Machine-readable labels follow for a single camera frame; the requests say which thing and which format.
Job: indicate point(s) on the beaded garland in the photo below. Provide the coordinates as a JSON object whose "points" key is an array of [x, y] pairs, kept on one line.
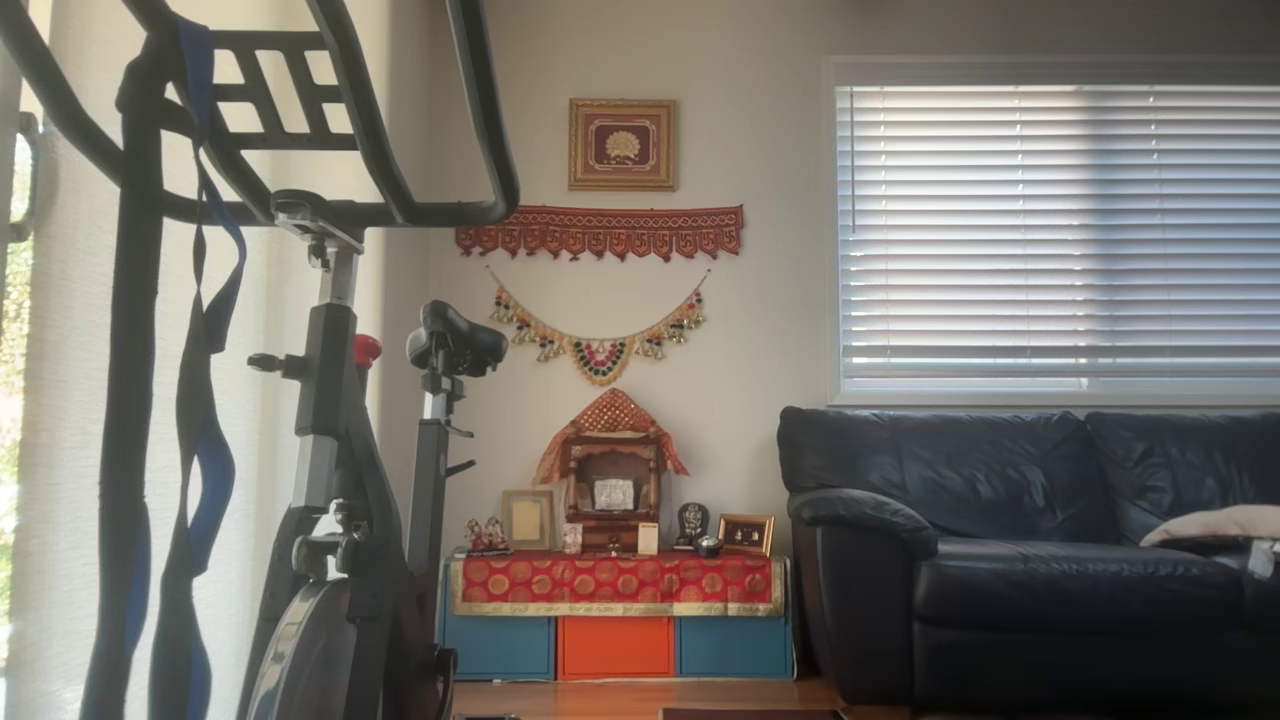
{"points": [[598, 360]]}

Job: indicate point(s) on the wooden shrine with canopy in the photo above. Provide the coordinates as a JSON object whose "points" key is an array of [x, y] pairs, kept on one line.
{"points": [[610, 470]]}

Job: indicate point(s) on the dark idol plaque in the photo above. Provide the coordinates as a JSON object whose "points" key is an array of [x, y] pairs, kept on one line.
{"points": [[692, 522]]}

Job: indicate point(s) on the white card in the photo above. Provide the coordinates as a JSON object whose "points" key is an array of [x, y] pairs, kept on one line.
{"points": [[648, 538]]}

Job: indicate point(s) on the small dark bowl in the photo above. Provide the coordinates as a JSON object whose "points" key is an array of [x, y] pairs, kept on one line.
{"points": [[708, 546]]}

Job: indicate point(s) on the red gold patterned cloth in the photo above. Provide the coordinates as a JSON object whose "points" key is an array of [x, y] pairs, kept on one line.
{"points": [[615, 582]]}

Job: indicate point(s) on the small figurines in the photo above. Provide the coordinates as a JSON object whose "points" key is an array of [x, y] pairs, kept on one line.
{"points": [[485, 537]]}

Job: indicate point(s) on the blue and orange cabinet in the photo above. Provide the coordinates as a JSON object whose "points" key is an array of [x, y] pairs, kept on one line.
{"points": [[615, 650]]}

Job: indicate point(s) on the black exercise bike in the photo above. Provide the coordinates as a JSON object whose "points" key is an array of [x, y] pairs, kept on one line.
{"points": [[340, 420]]}

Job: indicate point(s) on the sheer white curtain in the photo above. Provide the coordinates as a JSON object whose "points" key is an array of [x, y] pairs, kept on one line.
{"points": [[265, 300]]}

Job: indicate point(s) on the black leather sofa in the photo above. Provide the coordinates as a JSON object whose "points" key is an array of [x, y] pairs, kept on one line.
{"points": [[1000, 560]]}

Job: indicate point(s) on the white window blind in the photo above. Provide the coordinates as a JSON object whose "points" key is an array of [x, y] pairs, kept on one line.
{"points": [[1050, 230]]}

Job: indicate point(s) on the beige cushion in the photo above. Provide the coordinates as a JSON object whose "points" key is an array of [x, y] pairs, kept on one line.
{"points": [[1220, 525]]}

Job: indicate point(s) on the red embroidered wall hanging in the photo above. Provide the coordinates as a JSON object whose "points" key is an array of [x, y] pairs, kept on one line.
{"points": [[600, 230]]}

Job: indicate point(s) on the pale picture frame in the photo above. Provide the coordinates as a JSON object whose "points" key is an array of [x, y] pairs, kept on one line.
{"points": [[527, 520]]}

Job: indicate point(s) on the small gold picture frame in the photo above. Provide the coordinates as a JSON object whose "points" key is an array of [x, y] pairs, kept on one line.
{"points": [[746, 535]]}

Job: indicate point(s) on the gold framed wall picture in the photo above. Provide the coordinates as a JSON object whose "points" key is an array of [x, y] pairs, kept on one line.
{"points": [[622, 145]]}

